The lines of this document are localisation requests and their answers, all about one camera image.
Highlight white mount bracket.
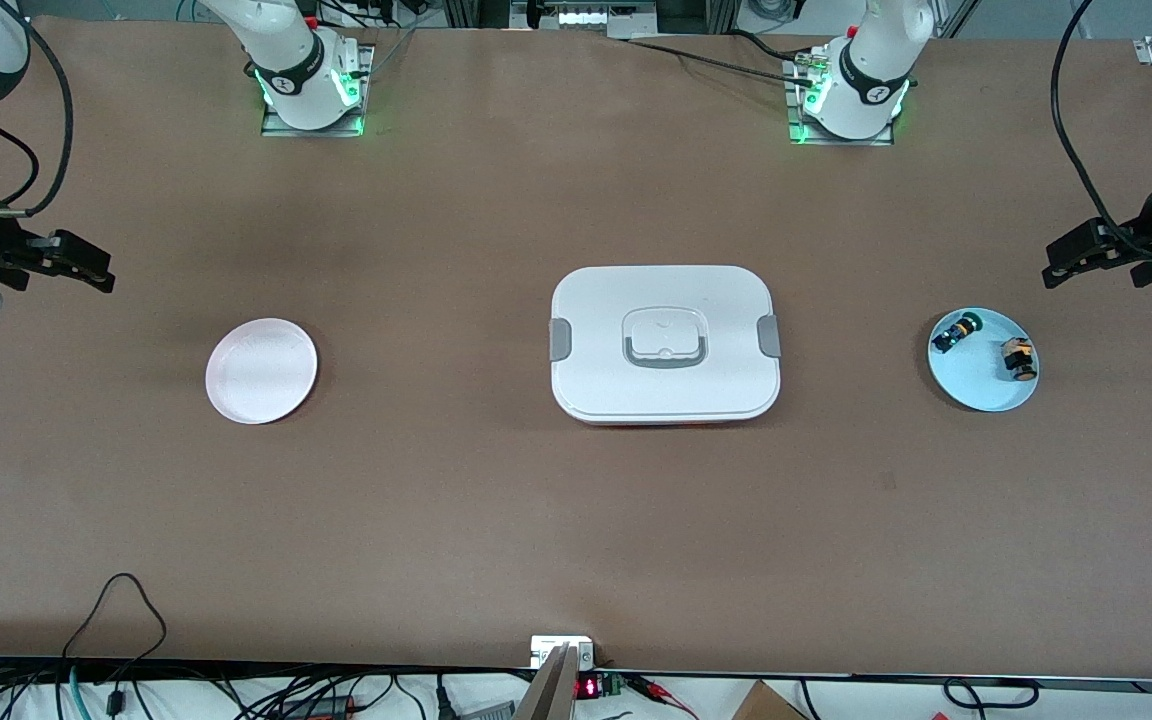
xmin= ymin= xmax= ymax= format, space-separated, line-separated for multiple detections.
xmin=530 ymin=635 xmax=597 ymax=671

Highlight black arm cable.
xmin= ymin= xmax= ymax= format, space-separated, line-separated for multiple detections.
xmin=1052 ymin=0 xmax=1152 ymax=263
xmin=0 ymin=18 xmax=75 ymax=218

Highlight black looped cable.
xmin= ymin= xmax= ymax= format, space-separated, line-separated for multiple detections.
xmin=61 ymin=573 xmax=169 ymax=701

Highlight red clip wires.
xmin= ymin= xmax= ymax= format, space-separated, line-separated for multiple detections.
xmin=626 ymin=674 xmax=699 ymax=720

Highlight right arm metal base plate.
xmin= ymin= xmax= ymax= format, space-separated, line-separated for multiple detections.
xmin=261 ymin=45 xmax=375 ymax=138

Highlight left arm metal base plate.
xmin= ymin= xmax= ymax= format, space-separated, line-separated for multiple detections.
xmin=786 ymin=55 xmax=895 ymax=147

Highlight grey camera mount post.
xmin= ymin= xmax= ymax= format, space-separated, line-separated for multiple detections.
xmin=516 ymin=643 xmax=582 ymax=720

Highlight black coiled cable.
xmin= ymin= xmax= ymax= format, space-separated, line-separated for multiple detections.
xmin=941 ymin=677 xmax=1042 ymax=712

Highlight green push button switch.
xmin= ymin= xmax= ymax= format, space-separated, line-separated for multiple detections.
xmin=939 ymin=312 xmax=982 ymax=353

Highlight white power strip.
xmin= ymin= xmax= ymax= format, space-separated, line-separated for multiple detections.
xmin=556 ymin=5 xmax=659 ymax=33

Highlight black cable to base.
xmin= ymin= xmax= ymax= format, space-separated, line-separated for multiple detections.
xmin=626 ymin=30 xmax=819 ymax=89

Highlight light blue round plate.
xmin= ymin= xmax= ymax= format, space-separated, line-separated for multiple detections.
xmin=927 ymin=307 xmax=1041 ymax=413

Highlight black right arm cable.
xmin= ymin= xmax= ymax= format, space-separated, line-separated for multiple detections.
xmin=0 ymin=18 xmax=75 ymax=218

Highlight pink round plate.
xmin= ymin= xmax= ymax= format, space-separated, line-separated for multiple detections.
xmin=205 ymin=318 xmax=319 ymax=425

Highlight orange push button switch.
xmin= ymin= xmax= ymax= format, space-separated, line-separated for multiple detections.
xmin=999 ymin=338 xmax=1038 ymax=386

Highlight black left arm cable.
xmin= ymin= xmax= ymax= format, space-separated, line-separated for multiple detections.
xmin=1052 ymin=0 xmax=1152 ymax=263

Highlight brown cardboard piece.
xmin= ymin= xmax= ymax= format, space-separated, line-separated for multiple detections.
xmin=731 ymin=680 xmax=809 ymax=720

